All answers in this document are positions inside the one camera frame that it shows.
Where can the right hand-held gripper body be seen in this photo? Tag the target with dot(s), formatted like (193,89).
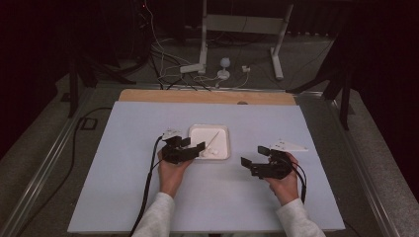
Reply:
(271,171)

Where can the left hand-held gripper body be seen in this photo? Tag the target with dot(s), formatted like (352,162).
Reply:
(176,154)

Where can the white square tray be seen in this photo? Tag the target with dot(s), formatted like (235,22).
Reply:
(217,141)

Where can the person's left hand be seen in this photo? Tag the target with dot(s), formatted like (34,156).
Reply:
(171,176)

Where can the person's right hand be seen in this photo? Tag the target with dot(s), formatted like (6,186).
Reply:
(286,189)

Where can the wooden table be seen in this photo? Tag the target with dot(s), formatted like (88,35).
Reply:
(184,96)

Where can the light blue table mat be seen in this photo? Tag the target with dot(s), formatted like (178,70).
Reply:
(214,197)

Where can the white power strip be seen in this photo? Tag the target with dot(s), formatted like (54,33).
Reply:
(191,68)

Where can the white plug adapter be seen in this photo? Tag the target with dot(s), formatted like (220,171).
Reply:
(245,69)

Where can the small round white device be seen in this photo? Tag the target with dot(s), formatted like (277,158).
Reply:
(224,67)

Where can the black angled stand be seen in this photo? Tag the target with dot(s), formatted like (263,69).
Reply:
(344,98)

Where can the black tripod stand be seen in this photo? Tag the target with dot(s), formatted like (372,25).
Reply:
(73,89)

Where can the metal floor rail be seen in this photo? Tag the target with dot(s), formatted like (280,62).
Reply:
(46,164)
(359,164)

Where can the black square floor frame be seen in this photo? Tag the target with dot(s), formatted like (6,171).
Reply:
(88,123)

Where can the white metal stand frame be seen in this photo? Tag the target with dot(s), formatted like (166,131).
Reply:
(242,23)

